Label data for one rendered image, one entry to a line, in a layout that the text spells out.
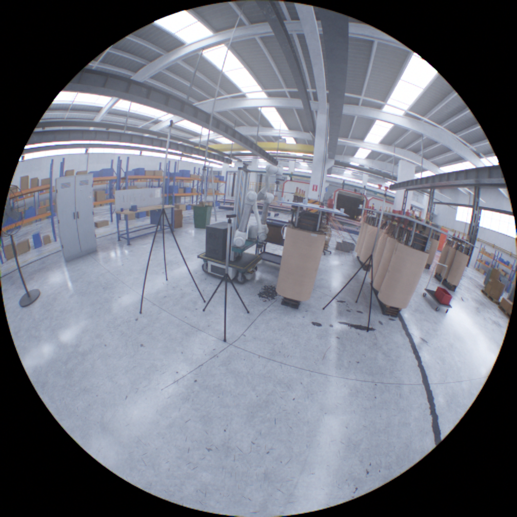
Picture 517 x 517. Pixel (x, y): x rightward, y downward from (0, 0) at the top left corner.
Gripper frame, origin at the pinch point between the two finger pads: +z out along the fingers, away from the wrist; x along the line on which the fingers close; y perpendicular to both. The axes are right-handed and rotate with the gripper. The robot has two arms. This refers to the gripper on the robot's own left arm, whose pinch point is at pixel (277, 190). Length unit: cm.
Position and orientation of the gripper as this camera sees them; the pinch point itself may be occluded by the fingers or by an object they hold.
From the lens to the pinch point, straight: 260.1
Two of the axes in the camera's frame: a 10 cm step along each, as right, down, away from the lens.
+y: -9.6, -1.9, 1.9
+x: -2.4, 3.3, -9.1
